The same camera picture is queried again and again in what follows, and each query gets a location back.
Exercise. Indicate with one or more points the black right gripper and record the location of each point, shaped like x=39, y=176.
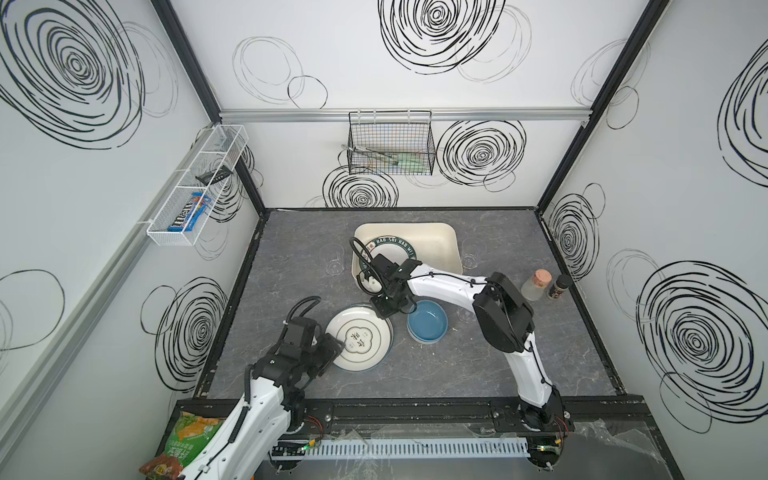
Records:
x=389, y=297

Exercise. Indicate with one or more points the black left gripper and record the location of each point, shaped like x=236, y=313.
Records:
x=325, y=351

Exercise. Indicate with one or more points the green rim plate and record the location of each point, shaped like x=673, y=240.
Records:
x=394, y=248

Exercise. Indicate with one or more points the cream plate green motif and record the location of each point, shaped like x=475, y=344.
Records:
x=365, y=336

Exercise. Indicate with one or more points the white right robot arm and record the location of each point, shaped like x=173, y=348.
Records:
x=505, y=318

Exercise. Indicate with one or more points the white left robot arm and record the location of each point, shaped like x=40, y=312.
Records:
x=273, y=402

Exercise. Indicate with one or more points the cream plastic bin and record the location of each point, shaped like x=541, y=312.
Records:
x=435, y=243

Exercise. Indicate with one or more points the blue bowl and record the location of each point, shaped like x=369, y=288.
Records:
x=427, y=323

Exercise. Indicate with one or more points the clear plastic cup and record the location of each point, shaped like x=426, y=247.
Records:
x=334, y=263
x=470, y=257

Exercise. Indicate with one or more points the green item in basket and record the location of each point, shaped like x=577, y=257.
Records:
x=414, y=163

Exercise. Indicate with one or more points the metal tongs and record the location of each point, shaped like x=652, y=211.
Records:
x=372, y=154

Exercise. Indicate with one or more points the pink lid glass jar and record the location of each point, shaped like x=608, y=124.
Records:
x=534, y=288

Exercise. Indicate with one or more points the green snack bag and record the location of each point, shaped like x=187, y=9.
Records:
x=188, y=438

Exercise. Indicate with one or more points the dark lid spice bottle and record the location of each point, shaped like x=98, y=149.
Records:
x=559, y=286

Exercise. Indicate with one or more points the blue candy packet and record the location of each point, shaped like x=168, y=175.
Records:
x=186, y=219

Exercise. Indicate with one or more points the black remote control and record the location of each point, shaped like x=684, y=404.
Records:
x=214, y=176

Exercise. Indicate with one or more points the black wire basket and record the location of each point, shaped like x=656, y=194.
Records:
x=389, y=131

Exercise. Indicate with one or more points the white slotted cable duct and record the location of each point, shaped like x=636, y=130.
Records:
x=398, y=449

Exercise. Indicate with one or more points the clear wall shelf basket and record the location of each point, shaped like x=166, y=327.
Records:
x=217, y=145

